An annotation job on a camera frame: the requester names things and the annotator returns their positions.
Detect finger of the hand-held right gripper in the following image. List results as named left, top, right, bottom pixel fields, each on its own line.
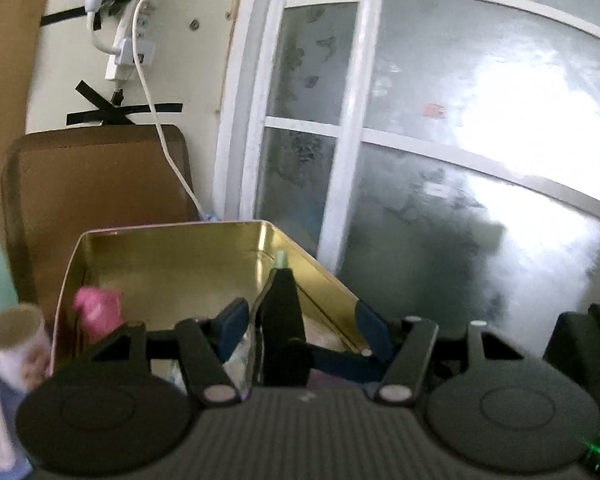
left=310, top=348, right=389, bottom=384
left=256, top=267, right=313, bottom=388

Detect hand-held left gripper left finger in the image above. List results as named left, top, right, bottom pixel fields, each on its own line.
left=87, top=297, right=251, bottom=407

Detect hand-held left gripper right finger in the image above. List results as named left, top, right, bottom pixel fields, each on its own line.
left=355, top=300, right=526, bottom=407

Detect pink biscuit tin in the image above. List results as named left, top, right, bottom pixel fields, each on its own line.
left=50, top=220, right=373, bottom=401

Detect pink knitted cloth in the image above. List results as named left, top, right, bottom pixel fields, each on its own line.
left=72, top=285, right=123, bottom=343

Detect white printed cup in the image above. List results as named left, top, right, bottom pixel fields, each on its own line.
left=0, top=304, right=51, bottom=393

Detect black tape strips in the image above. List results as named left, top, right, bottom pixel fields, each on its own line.
left=40, top=0, right=193, bottom=127

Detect white power strip with cable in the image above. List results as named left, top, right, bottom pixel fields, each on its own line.
left=130, top=0, right=208, bottom=218

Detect white window frame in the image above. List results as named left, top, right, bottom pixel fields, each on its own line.
left=215, top=0, right=600, bottom=281

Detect wood pattern wall sheet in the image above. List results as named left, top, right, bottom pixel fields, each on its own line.
left=0, top=0, right=66, bottom=241

